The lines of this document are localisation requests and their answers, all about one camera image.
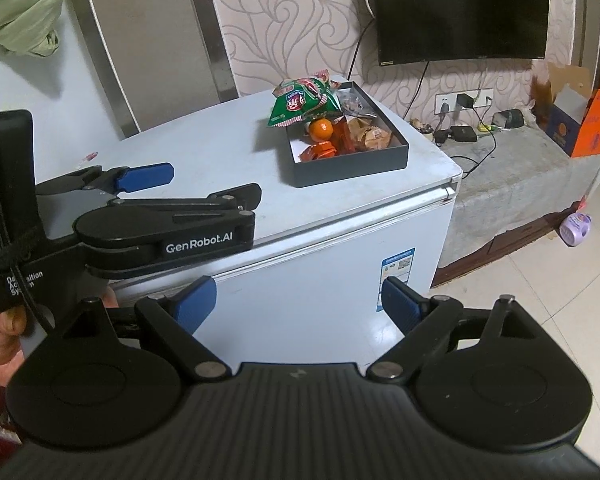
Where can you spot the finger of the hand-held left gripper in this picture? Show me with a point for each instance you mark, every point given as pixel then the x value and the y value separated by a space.
pixel 145 175
pixel 205 203

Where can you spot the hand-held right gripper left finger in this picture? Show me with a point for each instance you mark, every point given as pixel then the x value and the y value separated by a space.
pixel 200 300

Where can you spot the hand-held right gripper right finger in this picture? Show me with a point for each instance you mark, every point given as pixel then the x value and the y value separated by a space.
pixel 400 300

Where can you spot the orange snack packet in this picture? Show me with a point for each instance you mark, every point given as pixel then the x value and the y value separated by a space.
pixel 320 151

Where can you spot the green striped snack bag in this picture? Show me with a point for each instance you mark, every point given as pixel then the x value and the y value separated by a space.
pixel 295 102

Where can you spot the orange tangerine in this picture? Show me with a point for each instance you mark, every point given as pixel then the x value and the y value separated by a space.
pixel 321 129

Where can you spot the grey cardboard box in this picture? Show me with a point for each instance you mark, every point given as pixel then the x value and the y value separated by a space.
pixel 350 162

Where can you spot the person's left hand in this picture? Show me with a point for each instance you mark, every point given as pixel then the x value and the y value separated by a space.
pixel 0 350

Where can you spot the small red white candy wrapper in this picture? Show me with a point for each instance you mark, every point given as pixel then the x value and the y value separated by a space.
pixel 87 158

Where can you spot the grey cloth-covered bench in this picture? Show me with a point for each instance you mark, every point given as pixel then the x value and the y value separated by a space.
pixel 505 185

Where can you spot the small cup with items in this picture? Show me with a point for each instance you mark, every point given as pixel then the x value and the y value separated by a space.
pixel 424 130

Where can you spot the black set-top box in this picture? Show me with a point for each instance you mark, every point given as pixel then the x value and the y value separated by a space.
pixel 464 134

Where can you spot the purple plastic bottle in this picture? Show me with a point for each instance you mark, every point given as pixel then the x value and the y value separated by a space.
pixel 575 227

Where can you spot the grey plug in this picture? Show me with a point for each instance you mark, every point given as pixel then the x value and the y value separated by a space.
pixel 444 107

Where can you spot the black plug-in charger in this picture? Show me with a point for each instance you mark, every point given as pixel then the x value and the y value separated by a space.
pixel 464 100

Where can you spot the green white device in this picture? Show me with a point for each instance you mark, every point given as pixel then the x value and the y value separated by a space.
pixel 508 119

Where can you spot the open brown cardboard box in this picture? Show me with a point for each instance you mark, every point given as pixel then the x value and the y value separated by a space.
pixel 562 120

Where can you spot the white wall socket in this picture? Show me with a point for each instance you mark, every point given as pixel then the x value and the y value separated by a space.
pixel 482 97

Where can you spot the black wall television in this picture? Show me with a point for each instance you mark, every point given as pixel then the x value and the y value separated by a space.
pixel 460 10

